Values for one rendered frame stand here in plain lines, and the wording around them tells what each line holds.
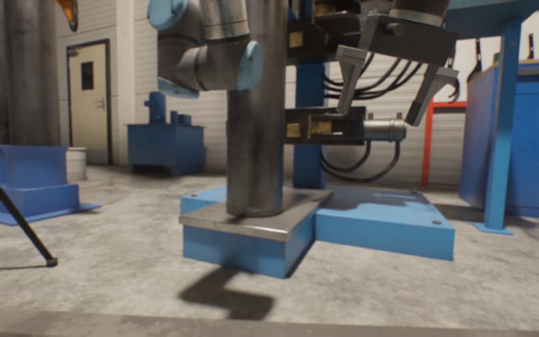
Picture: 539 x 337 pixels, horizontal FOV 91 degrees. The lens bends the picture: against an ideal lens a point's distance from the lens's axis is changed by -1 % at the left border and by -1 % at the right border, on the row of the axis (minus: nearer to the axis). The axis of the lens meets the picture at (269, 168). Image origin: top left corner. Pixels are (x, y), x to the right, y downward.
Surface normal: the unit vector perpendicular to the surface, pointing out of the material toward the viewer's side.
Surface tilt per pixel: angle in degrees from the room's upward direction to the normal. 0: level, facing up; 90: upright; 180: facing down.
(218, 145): 90
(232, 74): 127
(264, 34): 90
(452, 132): 90
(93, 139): 90
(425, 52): 114
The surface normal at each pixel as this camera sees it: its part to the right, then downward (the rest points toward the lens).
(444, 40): 0.07, 0.48
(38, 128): 0.74, 0.07
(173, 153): -0.38, 0.07
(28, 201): 0.92, 0.05
